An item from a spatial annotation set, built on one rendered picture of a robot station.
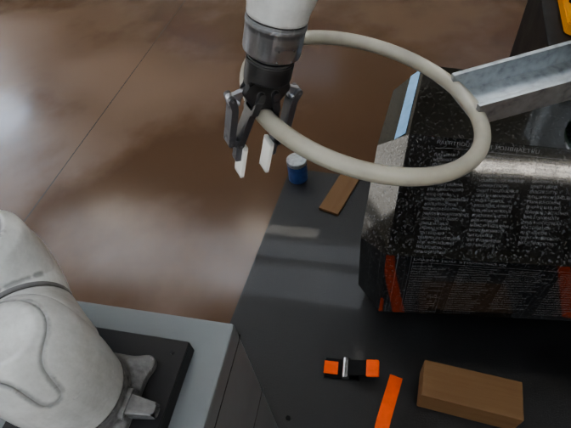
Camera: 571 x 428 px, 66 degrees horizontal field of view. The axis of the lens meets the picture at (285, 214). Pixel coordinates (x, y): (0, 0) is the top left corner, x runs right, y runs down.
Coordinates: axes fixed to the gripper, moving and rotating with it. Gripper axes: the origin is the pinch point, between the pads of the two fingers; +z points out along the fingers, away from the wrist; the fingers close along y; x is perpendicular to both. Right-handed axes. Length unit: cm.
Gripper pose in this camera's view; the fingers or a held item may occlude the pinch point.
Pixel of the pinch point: (253, 157)
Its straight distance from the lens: 81.1
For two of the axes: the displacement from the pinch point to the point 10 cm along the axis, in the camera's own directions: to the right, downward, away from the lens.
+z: -1.8, 6.7, 7.2
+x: -4.5, -7.0, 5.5
